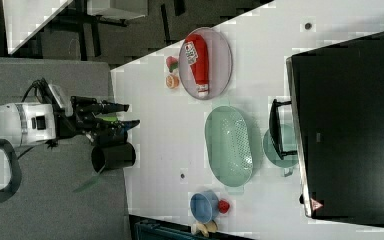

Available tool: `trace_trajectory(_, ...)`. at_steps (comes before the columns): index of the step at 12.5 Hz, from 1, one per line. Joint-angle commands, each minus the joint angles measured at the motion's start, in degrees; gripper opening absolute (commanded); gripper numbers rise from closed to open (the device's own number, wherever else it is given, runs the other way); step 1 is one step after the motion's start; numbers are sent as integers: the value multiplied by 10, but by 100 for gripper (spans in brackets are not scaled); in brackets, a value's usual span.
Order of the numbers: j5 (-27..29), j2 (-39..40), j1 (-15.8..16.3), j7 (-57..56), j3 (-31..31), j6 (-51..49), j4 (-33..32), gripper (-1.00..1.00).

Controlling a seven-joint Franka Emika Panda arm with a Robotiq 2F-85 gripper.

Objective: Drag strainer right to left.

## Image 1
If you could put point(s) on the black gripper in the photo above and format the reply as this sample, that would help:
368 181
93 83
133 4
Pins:
77 115

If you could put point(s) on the green oval strainer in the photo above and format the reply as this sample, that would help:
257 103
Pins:
228 147

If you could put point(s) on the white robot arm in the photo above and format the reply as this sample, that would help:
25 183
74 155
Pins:
53 117

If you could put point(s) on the green avocado toy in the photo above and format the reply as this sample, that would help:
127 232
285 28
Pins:
108 118

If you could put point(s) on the black cylinder cup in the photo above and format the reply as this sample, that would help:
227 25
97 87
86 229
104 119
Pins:
113 157

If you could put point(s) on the orange slice toy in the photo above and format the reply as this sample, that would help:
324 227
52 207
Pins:
172 81

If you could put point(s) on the red strawberry toy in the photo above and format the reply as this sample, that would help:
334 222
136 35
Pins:
172 64

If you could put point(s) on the red ketchup bottle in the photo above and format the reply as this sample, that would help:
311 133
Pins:
196 52

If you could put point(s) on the grey oval plate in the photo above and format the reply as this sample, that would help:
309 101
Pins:
219 64

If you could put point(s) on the blue cup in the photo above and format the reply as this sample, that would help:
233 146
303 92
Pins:
204 206

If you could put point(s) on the small red toy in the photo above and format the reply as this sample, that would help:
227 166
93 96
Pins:
223 206

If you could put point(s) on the banana toy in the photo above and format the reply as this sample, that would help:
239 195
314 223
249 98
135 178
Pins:
205 228

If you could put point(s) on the green pot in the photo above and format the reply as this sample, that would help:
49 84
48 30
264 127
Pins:
287 163

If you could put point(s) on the black oven appliance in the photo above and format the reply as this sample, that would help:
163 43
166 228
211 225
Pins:
337 103

